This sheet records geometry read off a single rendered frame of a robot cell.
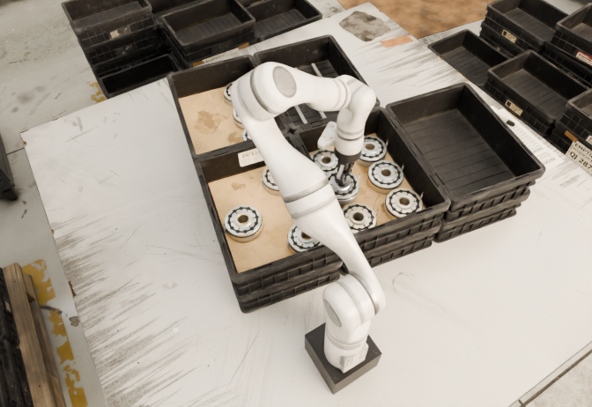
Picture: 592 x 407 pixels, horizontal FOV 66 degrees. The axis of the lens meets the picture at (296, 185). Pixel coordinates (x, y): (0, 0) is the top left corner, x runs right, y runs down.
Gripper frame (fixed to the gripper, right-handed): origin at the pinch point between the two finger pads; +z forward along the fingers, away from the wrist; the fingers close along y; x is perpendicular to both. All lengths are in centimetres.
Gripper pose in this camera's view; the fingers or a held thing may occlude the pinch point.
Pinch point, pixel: (344, 177)
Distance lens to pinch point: 132.9
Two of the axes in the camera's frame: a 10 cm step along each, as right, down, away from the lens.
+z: 0.2, 6.0, 8.0
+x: -9.1, -3.2, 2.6
